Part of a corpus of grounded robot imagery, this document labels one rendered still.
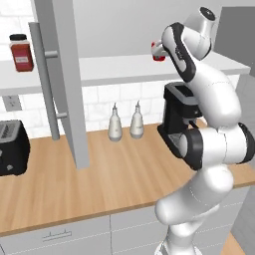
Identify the red glass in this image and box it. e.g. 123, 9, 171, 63
150, 41, 166, 62

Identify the grey cabinet door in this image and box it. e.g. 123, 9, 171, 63
33, 0, 91, 170

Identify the grey drawer handle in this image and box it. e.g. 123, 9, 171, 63
42, 229, 73, 243

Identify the wide white drawer front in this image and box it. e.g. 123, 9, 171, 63
0, 214, 113, 255

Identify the black coffee machine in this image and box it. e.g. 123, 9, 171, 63
156, 81, 207, 159

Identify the white cabinet shelf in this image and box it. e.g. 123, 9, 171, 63
0, 50, 252, 97

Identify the grey bar door handle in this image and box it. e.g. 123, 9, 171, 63
28, 21, 70, 141

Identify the red jar with black lid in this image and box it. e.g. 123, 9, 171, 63
8, 33, 35, 73

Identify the white cupboard front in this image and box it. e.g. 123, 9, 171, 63
193, 185, 251, 255

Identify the white wall socket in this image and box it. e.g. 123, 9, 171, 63
2, 95, 23, 113

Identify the white bottle with spout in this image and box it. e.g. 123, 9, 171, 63
128, 100, 145, 140
107, 102, 124, 142

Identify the black toaster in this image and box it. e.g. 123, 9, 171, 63
0, 119, 31, 177

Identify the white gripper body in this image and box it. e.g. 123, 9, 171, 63
154, 40, 167, 56

